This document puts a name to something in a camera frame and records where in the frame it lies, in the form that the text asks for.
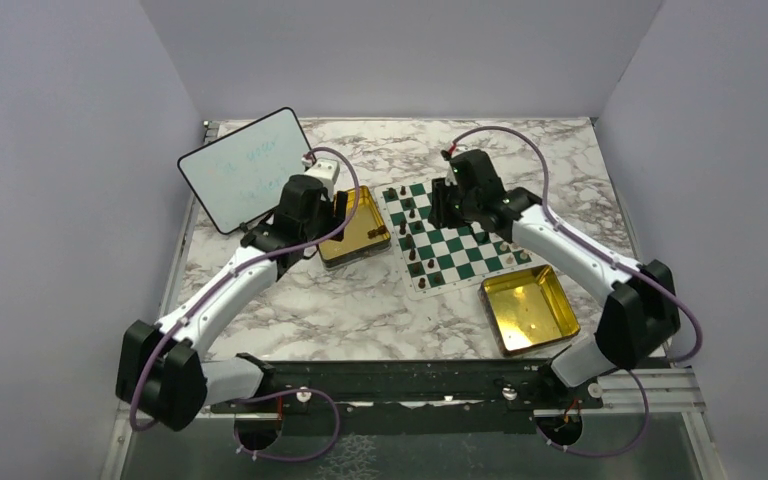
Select tin with dark pieces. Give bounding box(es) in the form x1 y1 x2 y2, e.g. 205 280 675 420
318 185 391 270

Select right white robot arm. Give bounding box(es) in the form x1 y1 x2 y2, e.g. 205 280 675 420
429 149 680 407

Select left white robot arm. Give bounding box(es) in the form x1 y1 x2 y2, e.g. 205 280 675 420
115 170 348 431

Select green white chess board mat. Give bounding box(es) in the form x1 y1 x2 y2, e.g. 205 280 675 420
373 179 542 301

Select dark pieces in tin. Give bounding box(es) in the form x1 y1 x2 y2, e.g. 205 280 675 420
367 225 388 239

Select white chess pieces group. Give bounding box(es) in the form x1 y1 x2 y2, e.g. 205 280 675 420
494 241 531 263

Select small whiteboard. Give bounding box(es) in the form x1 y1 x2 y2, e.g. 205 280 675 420
177 107 311 235

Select empty gold tin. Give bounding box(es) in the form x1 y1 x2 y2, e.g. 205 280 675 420
478 265 580 357

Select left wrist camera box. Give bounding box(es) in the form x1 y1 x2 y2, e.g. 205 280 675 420
302 157 340 191

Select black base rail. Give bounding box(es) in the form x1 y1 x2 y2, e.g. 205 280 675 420
210 359 603 436

